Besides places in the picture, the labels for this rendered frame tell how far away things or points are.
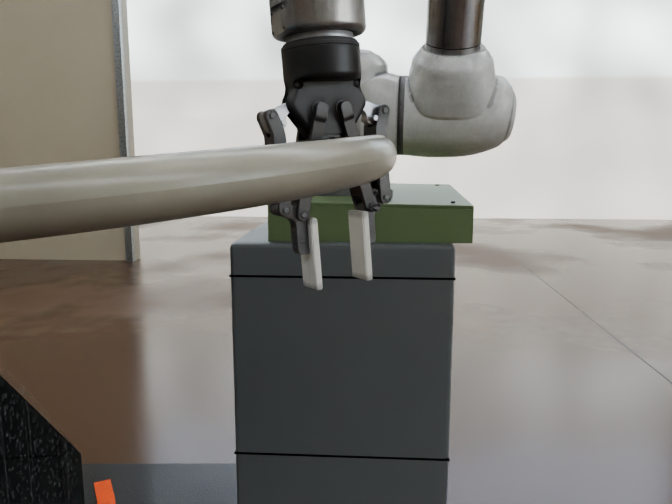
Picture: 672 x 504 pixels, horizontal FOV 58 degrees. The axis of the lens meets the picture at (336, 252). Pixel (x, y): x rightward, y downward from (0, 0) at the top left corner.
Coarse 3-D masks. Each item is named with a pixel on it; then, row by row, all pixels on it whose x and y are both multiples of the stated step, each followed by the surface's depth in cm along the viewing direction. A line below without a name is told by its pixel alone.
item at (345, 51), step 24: (288, 48) 56; (312, 48) 54; (336, 48) 55; (288, 72) 56; (312, 72) 55; (336, 72) 55; (360, 72) 57; (288, 96) 56; (312, 96) 57; (336, 96) 58; (360, 96) 59; (336, 120) 58
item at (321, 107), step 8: (320, 104) 56; (320, 112) 57; (312, 120) 57; (320, 120) 57; (312, 128) 57; (320, 128) 57; (296, 136) 60; (312, 136) 57; (320, 136) 57; (296, 200) 58; (304, 200) 58; (304, 208) 58; (296, 216) 58; (304, 216) 58
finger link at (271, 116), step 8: (264, 112) 55; (272, 112) 55; (272, 120) 55; (280, 120) 56; (272, 128) 55; (280, 128) 56; (264, 136) 57; (272, 136) 56; (280, 136) 56; (280, 208) 56; (288, 208) 57
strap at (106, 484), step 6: (108, 480) 177; (96, 486) 174; (102, 486) 174; (108, 486) 174; (96, 492) 171; (102, 492) 171; (108, 492) 171; (102, 498) 168; (108, 498) 168; (114, 498) 168
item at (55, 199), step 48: (288, 144) 31; (336, 144) 34; (384, 144) 40; (0, 192) 24; (48, 192) 24; (96, 192) 25; (144, 192) 26; (192, 192) 27; (240, 192) 28; (288, 192) 31; (0, 240) 25
